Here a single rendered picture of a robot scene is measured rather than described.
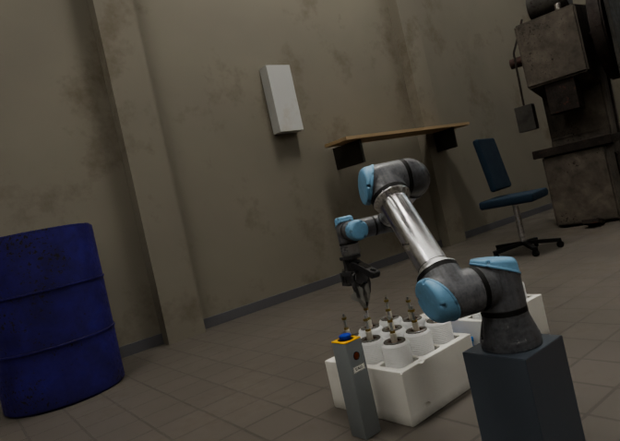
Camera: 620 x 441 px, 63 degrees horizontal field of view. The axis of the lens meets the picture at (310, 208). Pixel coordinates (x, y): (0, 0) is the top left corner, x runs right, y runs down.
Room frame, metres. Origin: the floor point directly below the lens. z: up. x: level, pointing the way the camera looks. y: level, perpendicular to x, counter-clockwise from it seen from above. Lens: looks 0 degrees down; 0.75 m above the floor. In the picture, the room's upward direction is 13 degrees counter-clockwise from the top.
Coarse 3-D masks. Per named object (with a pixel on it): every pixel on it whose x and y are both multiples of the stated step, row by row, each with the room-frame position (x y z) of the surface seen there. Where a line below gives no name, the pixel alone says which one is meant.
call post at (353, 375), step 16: (336, 352) 1.65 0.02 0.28; (352, 352) 1.62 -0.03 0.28; (352, 368) 1.61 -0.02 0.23; (352, 384) 1.61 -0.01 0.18; (368, 384) 1.64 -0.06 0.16; (352, 400) 1.62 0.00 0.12; (368, 400) 1.63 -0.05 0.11; (352, 416) 1.64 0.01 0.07; (368, 416) 1.62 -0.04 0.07; (352, 432) 1.65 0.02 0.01; (368, 432) 1.61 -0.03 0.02
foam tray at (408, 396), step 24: (456, 336) 1.88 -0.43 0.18; (432, 360) 1.72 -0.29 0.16; (456, 360) 1.79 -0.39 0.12; (336, 384) 1.89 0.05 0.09; (384, 384) 1.69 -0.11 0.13; (408, 384) 1.63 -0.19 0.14; (432, 384) 1.70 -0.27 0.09; (456, 384) 1.77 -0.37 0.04; (384, 408) 1.71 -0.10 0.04; (408, 408) 1.62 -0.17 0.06; (432, 408) 1.68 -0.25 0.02
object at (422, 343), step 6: (426, 330) 1.77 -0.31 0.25; (408, 336) 1.77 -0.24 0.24; (414, 336) 1.76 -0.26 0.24; (420, 336) 1.75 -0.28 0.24; (426, 336) 1.76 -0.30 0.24; (414, 342) 1.76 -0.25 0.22; (420, 342) 1.75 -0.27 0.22; (426, 342) 1.76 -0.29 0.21; (432, 342) 1.78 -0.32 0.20; (414, 348) 1.76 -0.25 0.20; (420, 348) 1.75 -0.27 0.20; (426, 348) 1.76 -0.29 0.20; (432, 348) 1.77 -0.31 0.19; (414, 354) 1.76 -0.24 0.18; (420, 354) 1.75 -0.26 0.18
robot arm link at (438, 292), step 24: (384, 168) 1.50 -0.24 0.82; (408, 168) 1.51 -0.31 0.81; (360, 192) 1.56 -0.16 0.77; (384, 192) 1.46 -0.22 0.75; (408, 192) 1.49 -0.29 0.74; (408, 216) 1.40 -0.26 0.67; (408, 240) 1.37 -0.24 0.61; (432, 240) 1.35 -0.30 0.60; (432, 264) 1.28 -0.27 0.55; (456, 264) 1.29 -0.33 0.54; (432, 288) 1.23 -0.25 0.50; (456, 288) 1.23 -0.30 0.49; (480, 288) 1.24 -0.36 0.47; (432, 312) 1.26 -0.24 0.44; (456, 312) 1.22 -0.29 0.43
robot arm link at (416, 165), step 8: (408, 160) 1.54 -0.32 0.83; (416, 160) 1.55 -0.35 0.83; (416, 168) 1.52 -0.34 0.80; (424, 168) 1.54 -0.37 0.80; (416, 176) 1.51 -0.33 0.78; (424, 176) 1.53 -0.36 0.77; (416, 184) 1.52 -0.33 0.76; (424, 184) 1.54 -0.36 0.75; (416, 192) 1.55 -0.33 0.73; (424, 192) 1.61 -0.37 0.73; (376, 216) 1.90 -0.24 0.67; (384, 216) 1.83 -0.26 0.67; (376, 224) 1.88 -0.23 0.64; (384, 224) 1.87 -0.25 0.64; (376, 232) 1.89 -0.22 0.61; (384, 232) 1.92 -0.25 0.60
